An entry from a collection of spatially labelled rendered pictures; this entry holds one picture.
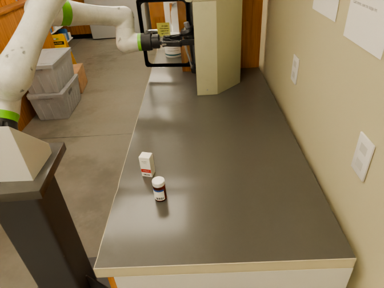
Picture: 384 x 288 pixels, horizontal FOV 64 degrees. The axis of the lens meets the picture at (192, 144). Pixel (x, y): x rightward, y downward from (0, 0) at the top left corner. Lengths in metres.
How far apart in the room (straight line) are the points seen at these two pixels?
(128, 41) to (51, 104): 2.18
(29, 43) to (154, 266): 0.86
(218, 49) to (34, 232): 1.19
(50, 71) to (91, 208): 1.68
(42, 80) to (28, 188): 2.50
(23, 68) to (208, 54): 0.85
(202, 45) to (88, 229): 1.48
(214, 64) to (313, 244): 1.03
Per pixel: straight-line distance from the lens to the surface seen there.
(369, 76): 0.89
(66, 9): 1.59
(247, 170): 1.15
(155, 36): 1.74
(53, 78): 3.63
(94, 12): 1.67
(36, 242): 1.57
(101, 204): 2.50
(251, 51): 2.03
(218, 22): 1.59
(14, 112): 1.34
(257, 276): 0.94
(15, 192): 1.29
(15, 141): 1.22
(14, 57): 1.23
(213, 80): 1.67
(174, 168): 1.17
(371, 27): 0.90
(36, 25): 1.32
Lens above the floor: 1.67
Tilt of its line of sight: 34 degrees down
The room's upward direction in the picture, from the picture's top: 4 degrees counter-clockwise
